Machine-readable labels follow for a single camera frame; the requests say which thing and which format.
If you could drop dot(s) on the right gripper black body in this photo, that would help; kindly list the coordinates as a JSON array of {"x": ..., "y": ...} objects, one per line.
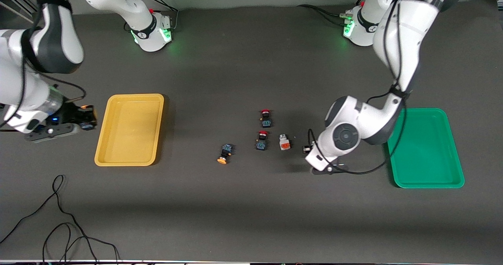
[{"x": 73, "y": 115}]

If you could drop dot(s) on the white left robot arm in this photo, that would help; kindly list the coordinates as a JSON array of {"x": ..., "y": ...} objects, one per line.
[{"x": 353, "y": 127}]

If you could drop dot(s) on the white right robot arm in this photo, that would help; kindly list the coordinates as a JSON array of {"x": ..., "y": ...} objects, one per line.
[{"x": 19, "y": 80}]

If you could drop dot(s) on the white orange connector left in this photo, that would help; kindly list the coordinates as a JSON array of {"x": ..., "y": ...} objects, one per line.
[{"x": 284, "y": 143}]

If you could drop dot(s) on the red mushroom push button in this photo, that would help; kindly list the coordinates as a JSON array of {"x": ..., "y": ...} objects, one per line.
[
  {"x": 266, "y": 122},
  {"x": 261, "y": 144}
]

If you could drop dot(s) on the yellow plastic tray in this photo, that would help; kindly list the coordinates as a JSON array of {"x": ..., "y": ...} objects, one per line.
[{"x": 129, "y": 139}]

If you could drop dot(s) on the green plastic tray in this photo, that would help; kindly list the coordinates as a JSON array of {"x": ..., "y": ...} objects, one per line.
[{"x": 428, "y": 151}]

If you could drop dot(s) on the grey metal frame rail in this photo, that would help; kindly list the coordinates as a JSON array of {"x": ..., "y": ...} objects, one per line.
[{"x": 13, "y": 3}]

